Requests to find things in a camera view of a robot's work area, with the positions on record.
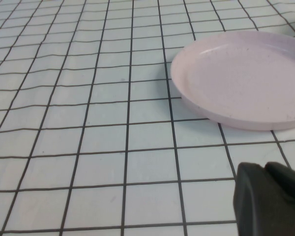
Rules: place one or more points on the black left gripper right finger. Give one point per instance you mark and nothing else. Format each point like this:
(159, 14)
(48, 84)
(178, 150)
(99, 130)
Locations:
(290, 179)

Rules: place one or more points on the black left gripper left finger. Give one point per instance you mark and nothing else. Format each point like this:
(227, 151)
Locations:
(255, 209)

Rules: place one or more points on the pink round plate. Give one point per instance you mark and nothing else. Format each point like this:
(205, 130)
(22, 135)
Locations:
(236, 81)

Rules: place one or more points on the white grid tablecloth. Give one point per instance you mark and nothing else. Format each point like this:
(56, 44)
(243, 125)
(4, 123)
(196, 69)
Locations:
(88, 123)

